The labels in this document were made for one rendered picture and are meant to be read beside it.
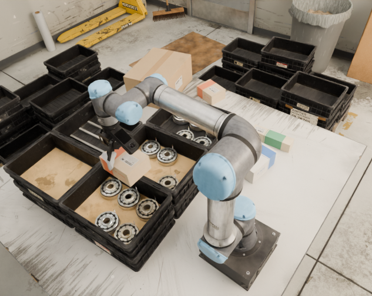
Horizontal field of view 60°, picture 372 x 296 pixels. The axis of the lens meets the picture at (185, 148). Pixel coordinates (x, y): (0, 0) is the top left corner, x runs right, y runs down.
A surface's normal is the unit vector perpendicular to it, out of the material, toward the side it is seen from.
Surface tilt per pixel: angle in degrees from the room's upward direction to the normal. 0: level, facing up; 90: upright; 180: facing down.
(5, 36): 90
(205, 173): 84
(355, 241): 0
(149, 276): 0
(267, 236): 2
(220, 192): 83
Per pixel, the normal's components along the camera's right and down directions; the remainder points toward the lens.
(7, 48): 0.78, 0.42
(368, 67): -0.61, 0.37
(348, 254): -0.06, -0.69
